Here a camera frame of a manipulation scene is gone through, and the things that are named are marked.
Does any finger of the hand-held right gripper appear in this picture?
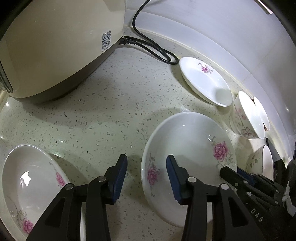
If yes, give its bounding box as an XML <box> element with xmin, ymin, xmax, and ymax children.
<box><xmin>237</xmin><ymin>167</ymin><xmax>281</xmax><ymax>195</ymax></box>
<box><xmin>220</xmin><ymin>166</ymin><xmax>249</xmax><ymax>197</ymax></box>

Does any white plate with pink flowers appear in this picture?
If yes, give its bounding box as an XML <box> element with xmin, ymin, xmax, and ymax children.
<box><xmin>179</xmin><ymin>56</ymin><xmax>233</xmax><ymax>107</ymax></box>
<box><xmin>2</xmin><ymin>144</ymin><xmax>87</xmax><ymax>241</ymax></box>
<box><xmin>141</xmin><ymin>112</ymin><xmax>237</xmax><ymax>228</ymax></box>

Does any white bowl with floral print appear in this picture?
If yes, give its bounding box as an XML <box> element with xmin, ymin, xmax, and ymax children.
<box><xmin>245</xmin><ymin>145</ymin><xmax>275</xmax><ymax>183</ymax></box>
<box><xmin>229</xmin><ymin>90</ymin><xmax>266</xmax><ymax>140</ymax></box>

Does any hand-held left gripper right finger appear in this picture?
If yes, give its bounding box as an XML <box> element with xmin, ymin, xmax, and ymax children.
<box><xmin>166</xmin><ymin>155</ymin><xmax>266</xmax><ymax>241</ymax></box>

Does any black power cable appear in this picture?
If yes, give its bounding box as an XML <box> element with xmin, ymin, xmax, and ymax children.
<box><xmin>120</xmin><ymin>0</ymin><xmax>179</xmax><ymax>65</ymax></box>

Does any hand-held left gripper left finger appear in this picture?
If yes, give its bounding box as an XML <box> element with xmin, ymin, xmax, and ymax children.
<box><xmin>25</xmin><ymin>154</ymin><xmax>128</xmax><ymax>241</ymax></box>

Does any beige rice cooker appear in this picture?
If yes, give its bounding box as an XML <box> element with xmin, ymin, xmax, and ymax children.
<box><xmin>0</xmin><ymin>0</ymin><xmax>126</xmax><ymax>104</ymax></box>

